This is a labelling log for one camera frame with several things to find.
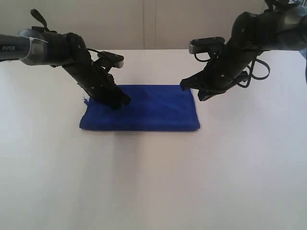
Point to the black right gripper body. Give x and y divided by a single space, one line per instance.
225 67

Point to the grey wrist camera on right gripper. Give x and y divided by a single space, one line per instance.
206 45

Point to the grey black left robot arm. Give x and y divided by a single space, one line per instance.
39 46

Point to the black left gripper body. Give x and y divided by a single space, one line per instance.
94 79

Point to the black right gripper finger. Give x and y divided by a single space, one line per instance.
193 82
204 95

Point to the black wrist camera on left gripper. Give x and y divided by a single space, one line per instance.
110 60

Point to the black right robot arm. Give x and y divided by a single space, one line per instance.
282 26

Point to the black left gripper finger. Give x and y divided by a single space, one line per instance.
113 104
123 98

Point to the blue towel with white label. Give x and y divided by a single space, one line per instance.
152 108

